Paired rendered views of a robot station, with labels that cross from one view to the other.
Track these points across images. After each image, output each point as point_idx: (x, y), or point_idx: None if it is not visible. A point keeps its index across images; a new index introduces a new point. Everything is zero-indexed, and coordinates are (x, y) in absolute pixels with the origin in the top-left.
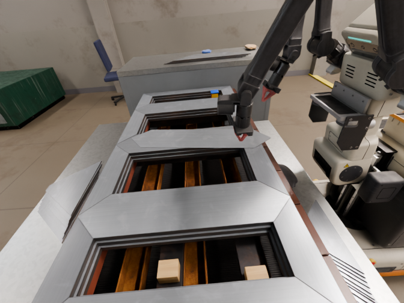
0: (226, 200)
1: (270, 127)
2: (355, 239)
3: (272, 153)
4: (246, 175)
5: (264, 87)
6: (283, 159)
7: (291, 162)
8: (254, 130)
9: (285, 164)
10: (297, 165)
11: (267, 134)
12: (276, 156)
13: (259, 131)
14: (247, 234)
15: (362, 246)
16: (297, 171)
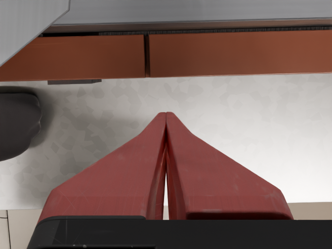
0: None
1: (322, 187)
2: (28, 241)
3: (121, 134)
4: (107, 34)
5: (114, 205)
6: (75, 162)
7: (56, 185)
8: (137, 55)
9: (47, 161)
10: (42, 197)
11: (258, 154)
12: (100, 144)
13: (296, 129)
14: None
15: (15, 245)
16: (10, 185)
